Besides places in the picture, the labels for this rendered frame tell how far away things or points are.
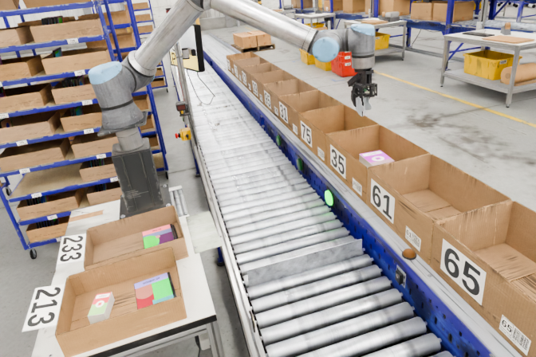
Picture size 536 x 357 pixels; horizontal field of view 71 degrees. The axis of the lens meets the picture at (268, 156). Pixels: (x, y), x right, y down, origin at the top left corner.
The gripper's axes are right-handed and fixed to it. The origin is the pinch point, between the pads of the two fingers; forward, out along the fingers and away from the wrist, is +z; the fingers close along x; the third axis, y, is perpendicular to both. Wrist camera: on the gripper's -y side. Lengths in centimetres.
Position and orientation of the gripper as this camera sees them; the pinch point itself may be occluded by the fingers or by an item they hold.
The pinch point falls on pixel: (360, 112)
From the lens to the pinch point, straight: 170.2
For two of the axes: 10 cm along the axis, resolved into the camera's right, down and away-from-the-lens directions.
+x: 9.5, -2.2, 2.3
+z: 1.1, 9.1, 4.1
